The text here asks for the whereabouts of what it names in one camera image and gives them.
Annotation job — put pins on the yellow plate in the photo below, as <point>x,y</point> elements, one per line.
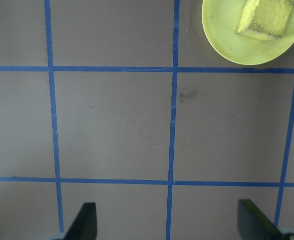
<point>222,30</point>

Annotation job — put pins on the yellow block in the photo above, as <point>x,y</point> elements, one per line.
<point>264,20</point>

